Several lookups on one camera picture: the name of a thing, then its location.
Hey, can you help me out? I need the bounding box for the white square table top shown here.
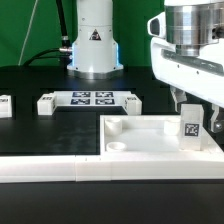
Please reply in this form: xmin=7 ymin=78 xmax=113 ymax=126
xmin=100 ymin=115 xmax=222 ymax=154

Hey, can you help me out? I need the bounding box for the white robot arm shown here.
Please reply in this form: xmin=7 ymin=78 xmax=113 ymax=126
xmin=67 ymin=0 xmax=224 ymax=133

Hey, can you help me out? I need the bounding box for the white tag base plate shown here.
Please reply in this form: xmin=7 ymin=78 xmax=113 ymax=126
xmin=54 ymin=91 xmax=131 ymax=107

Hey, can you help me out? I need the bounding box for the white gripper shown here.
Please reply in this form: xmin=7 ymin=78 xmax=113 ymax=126
xmin=147 ymin=12 xmax=224 ymax=133

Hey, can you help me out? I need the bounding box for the thin white cable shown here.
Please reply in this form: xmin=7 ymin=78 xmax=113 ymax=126
xmin=18 ymin=0 xmax=40 ymax=67

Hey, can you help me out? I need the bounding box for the white L-shaped fence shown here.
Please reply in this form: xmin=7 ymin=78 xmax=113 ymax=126
xmin=0 ymin=126 xmax=224 ymax=184

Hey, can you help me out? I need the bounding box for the black cable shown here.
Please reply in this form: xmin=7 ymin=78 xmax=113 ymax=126
xmin=22 ymin=0 xmax=74 ymax=67

